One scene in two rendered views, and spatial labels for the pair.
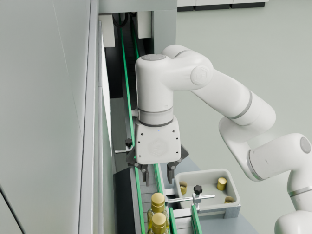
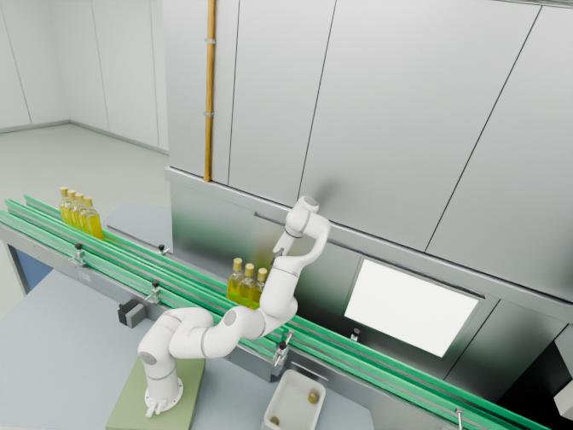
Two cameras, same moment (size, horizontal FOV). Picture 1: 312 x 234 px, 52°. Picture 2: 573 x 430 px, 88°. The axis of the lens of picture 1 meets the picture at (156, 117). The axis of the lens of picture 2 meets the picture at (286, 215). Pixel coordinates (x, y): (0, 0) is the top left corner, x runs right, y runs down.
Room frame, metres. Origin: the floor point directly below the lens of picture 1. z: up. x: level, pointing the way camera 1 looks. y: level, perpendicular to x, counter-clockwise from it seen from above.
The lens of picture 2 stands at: (0.88, -0.82, 1.95)
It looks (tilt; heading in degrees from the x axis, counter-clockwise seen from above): 29 degrees down; 116
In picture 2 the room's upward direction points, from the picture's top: 10 degrees clockwise
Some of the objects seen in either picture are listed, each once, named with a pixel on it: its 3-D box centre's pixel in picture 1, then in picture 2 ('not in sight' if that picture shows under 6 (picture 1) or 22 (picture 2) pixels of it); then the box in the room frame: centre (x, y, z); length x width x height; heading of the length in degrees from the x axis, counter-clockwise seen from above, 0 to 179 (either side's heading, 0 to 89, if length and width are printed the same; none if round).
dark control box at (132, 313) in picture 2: not in sight; (131, 314); (-0.07, -0.27, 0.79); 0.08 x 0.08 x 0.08; 7
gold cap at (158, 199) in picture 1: (158, 202); not in sight; (0.48, -0.01, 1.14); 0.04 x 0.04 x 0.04
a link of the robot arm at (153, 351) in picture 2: not in sight; (160, 348); (0.33, -0.43, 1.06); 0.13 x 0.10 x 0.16; 108
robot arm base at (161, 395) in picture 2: not in sight; (160, 384); (0.34, -0.45, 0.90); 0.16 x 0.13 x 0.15; 117
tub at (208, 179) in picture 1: (205, 194); (294, 409); (0.75, -0.19, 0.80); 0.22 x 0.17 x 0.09; 97
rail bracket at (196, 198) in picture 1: (189, 199); (283, 349); (0.62, -0.11, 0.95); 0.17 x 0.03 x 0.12; 97
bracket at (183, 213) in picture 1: (182, 217); (280, 360); (0.62, -0.09, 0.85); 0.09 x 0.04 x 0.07; 97
